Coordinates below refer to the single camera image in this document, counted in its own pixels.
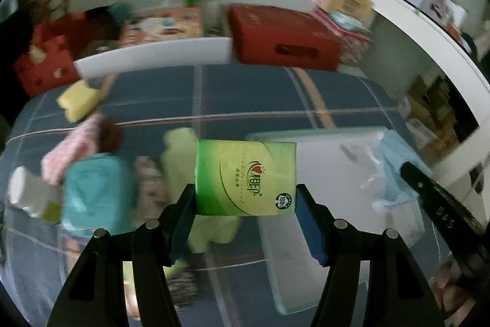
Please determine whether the leopard print scrunchie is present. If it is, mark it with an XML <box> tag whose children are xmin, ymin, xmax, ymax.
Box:
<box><xmin>164</xmin><ymin>264</ymin><xmax>198</xmax><ymax>309</ymax></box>

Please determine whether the light blue face mask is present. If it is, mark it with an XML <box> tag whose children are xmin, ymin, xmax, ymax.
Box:
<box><xmin>372</xmin><ymin>129</ymin><xmax>432</xmax><ymax>212</ymax></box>

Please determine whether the green tissue pack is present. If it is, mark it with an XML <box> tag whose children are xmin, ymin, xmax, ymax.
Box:
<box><xmin>195</xmin><ymin>139</ymin><xmax>296</xmax><ymax>217</ymax></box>

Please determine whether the teal wet wipes pack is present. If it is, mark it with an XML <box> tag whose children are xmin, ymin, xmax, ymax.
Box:
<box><xmin>61</xmin><ymin>153</ymin><xmax>136</xmax><ymax>237</ymax></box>

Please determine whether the white cap jar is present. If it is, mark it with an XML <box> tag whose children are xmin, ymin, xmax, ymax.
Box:
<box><xmin>7</xmin><ymin>166</ymin><xmax>62</xmax><ymax>223</ymax></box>

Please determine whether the white tray with teal rim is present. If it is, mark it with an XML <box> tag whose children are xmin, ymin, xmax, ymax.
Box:
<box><xmin>248</xmin><ymin>127</ymin><xmax>424</xmax><ymax>314</ymax></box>

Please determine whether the pink striped towel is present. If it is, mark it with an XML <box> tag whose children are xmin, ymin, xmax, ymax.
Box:
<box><xmin>41</xmin><ymin>113</ymin><xmax>102</xmax><ymax>185</ymax></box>

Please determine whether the dark red scrunchie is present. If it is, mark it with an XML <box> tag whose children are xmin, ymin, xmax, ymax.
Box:
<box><xmin>99</xmin><ymin>120</ymin><xmax>122</xmax><ymax>153</ymax></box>

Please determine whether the lime green cloth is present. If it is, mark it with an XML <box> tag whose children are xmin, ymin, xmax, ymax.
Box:
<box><xmin>160</xmin><ymin>127</ymin><xmax>243</xmax><ymax>255</ymax></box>

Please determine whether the yellow sponge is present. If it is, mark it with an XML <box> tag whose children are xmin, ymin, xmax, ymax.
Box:
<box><xmin>56</xmin><ymin>80</ymin><xmax>102</xmax><ymax>123</ymax></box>

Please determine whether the red patterned box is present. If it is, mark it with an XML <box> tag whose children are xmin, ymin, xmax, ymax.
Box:
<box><xmin>312</xmin><ymin>7</ymin><xmax>372</xmax><ymax>67</ymax></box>

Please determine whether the white shelf counter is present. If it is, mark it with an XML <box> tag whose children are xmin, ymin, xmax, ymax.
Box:
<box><xmin>371</xmin><ymin>0</ymin><xmax>489</xmax><ymax>138</ymax></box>

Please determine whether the red felt handbag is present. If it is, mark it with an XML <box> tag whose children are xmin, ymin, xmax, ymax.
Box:
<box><xmin>14</xmin><ymin>0</ymin><xmax>91</xmax><ymax>97</ymax></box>

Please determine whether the white foam board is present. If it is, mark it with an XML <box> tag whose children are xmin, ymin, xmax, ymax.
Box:
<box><xmin>74</xmin><ymin>36</ymin><xmax>232</xmax><ymax>79</ymax></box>

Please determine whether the orange toy box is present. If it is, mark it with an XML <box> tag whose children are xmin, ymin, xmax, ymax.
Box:
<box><xmin>119</xmin><ymin>7</ymin><xmax>204</xmax><ymax>47</ymax></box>

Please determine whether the red cardboard box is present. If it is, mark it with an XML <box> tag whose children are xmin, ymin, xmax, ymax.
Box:
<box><xmin>228</xmin><ymin>4</ymin><xmax>341</xmax><ymax>71</ymax></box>

